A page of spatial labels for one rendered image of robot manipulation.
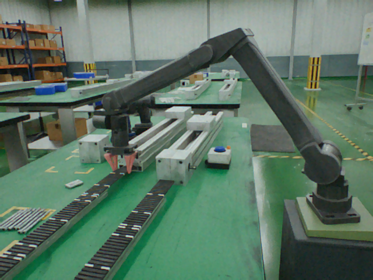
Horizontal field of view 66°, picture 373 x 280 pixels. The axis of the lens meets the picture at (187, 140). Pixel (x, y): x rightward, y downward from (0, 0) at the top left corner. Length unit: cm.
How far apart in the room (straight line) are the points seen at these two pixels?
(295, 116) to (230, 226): 31
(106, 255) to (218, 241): 25
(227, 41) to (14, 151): 232
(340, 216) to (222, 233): 28
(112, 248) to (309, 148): 48
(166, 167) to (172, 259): 38
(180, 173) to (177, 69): 34
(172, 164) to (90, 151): 42
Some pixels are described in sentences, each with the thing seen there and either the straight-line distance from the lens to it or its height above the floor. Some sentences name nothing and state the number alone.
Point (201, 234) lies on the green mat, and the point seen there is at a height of 78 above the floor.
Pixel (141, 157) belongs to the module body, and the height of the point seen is 84.
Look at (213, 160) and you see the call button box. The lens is 108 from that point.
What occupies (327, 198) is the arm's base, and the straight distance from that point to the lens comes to 77.
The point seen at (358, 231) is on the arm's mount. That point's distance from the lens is 77.
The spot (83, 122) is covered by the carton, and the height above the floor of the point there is 40.
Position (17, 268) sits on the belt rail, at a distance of 71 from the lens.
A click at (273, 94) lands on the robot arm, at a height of 109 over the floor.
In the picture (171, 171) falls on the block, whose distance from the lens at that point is 95.
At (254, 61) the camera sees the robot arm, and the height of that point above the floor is 117.
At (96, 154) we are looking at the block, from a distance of 122.
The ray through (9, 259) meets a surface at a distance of 70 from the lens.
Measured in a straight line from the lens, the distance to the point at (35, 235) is 75.
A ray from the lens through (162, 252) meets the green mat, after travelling 67.
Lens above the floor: 118
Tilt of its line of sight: 16 degrees down
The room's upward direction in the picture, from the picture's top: 2 degrees counter-clockwise
